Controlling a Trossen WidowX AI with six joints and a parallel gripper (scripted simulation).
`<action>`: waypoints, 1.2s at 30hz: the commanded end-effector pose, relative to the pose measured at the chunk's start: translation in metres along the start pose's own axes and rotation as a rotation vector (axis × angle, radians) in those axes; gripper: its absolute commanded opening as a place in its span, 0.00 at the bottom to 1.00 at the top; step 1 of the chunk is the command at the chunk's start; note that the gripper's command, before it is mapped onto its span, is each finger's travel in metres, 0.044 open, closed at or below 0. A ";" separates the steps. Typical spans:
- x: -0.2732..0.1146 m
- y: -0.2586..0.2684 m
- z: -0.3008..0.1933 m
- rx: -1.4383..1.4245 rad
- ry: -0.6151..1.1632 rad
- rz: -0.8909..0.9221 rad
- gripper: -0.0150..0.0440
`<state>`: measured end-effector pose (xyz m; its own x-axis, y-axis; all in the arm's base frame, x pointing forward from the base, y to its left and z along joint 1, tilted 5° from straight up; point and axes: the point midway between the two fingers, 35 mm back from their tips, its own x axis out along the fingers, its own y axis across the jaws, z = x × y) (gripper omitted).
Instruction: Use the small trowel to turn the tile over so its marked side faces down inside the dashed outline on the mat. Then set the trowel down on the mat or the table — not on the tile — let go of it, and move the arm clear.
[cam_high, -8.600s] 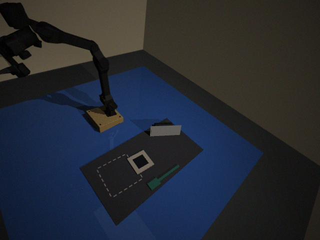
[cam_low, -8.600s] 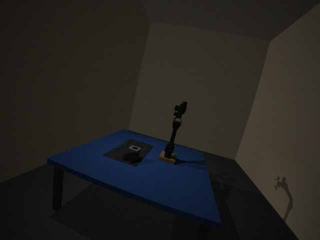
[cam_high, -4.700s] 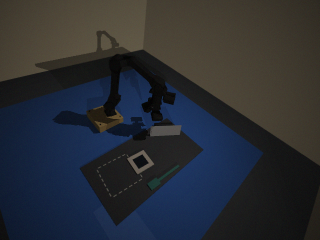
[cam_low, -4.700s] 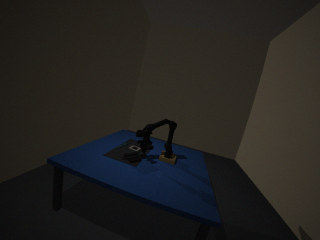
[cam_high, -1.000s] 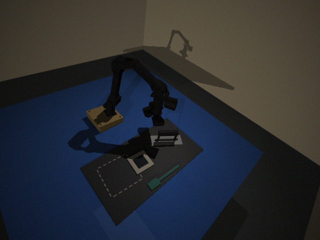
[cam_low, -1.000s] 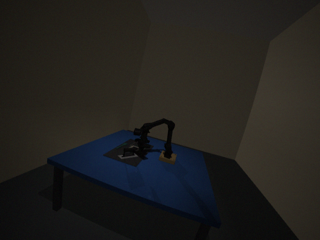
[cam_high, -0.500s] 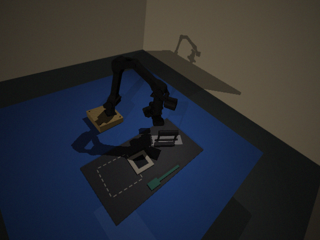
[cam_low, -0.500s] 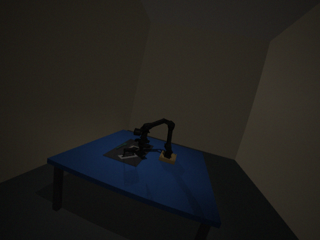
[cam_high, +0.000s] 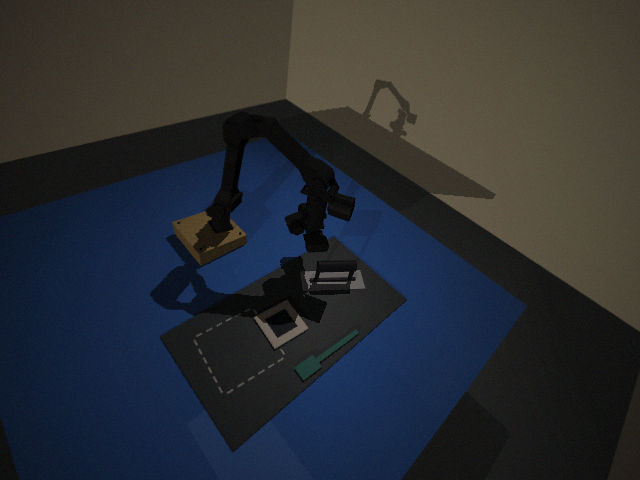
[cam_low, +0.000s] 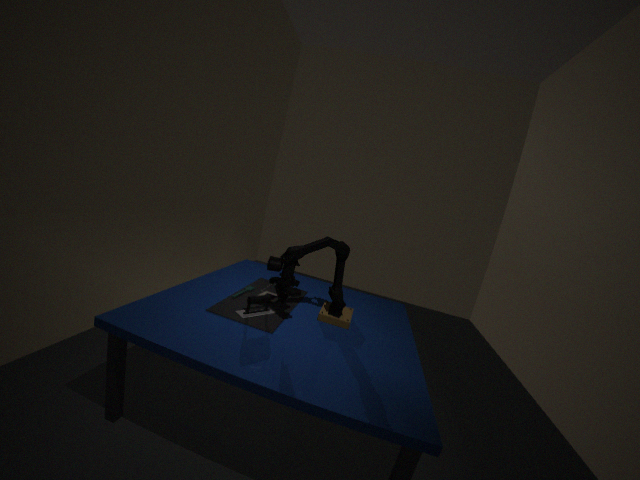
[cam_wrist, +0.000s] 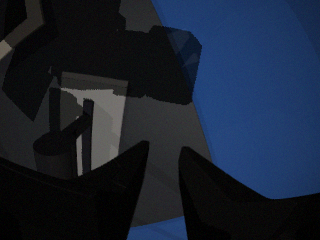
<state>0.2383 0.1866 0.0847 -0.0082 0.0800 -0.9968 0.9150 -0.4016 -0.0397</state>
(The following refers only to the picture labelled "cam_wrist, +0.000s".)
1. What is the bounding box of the beige square tile with dark centre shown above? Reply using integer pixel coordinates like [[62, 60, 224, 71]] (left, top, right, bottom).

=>
[[0, 0, 47, 61]]

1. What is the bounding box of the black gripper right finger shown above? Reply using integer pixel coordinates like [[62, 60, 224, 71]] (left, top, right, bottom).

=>
[[179, 145, 320, 240]]

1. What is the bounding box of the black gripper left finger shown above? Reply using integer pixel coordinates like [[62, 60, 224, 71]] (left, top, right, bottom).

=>
[[0, 141, 149, 240]]

